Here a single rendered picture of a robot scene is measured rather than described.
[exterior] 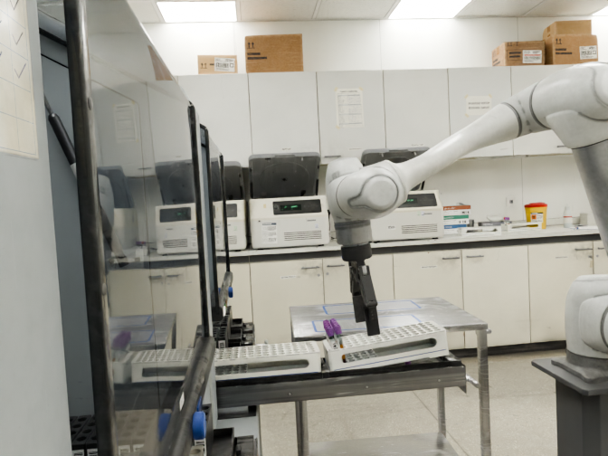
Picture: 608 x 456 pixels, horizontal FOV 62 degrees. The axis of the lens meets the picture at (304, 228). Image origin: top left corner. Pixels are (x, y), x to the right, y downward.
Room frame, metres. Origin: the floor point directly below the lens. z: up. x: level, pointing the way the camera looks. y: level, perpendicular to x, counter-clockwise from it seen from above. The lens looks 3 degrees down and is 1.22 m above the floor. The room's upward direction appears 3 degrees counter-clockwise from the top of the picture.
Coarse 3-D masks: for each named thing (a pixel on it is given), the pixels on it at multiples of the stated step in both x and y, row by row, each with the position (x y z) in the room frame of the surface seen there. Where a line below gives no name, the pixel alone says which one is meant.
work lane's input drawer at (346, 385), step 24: (432, 360) 1.26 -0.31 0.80; (456, 360) 1.21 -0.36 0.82; (216, 384) 1.15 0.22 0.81; (240, 384) 1.16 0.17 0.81; (264, 384) 1.15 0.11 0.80; (288, 384) 1.16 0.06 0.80; (312, 384) 1.16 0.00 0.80; (336, 384) 1.17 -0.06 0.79; (360, 384) 1.17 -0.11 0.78; (384, 384) 1.18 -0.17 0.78; (408, 384) 1.19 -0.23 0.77; (432, 384) 1.19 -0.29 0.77; (456, 384) 1.20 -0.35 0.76
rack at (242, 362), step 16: (224, 352) 1.22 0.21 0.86; (240, 352) 1.22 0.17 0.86; (256, 352) 1.21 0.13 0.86; (272, 352) 1.21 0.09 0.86; (288, 352) 1.20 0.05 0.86; (304, 352) 1.20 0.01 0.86; (224, 368) 1.21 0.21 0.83; (240, 368) 1.20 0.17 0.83; (256, 368) 1.26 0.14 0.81; (272, 368) 1.25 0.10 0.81; (288, 368) 1.24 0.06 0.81; (304, 368) 1.18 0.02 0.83; (320, 368) 1.19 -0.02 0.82
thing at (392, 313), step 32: (320, 320) 1.68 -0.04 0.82; (352, 320) 1.66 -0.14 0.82; (384, 320) 1.63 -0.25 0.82; (416, 320) 1.61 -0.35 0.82; (448, 320) 1.59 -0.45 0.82; (480, 320) 1.57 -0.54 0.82; (480, 352) 1.53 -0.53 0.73; (480, 384) 1.54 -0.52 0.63; (480, 416) 1.55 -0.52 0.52; (320, 448) 1.88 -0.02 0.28; (352, 448) 1.86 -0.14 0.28; (384, 448) 1.85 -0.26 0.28; (416, 448) 1.84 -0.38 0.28; (448, 448) 1.83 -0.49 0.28; (480, 448) 1.55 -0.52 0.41
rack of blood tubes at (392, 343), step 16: (352, 336) 1.28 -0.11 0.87; (384, 336) 1.24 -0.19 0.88; (400, 336) 1.22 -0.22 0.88; (416, 336) 1.21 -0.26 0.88; (432, 336) 1.21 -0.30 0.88; (336, 352) 1.19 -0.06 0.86; (352, 352) 1.19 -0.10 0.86; (368, 352) 1.25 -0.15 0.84; (384, 352) 1.29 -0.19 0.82; (400, 352) 1.27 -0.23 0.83; (416, 352) 1.21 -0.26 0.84; (432, 352) 1.21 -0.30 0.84; (448, 352) 1.22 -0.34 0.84; (336, 368) 1.19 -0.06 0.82; (352, 368) 1.19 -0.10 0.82
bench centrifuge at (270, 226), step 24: (264, 168) 3.77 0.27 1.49; (288, 168) 3.80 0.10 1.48; (312, 168) 3.83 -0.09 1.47; (264, 192) 3.98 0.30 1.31; (288, 192) 4.02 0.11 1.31; (312, 192) 4.06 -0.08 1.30; (264, 216) 3.52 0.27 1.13; (288, 216) 3.53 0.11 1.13; (312, 216) 3.55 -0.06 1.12; (264, 240) 3.51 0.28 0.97; (288, 240) 3.54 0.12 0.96; (312, 240) 3.55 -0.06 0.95
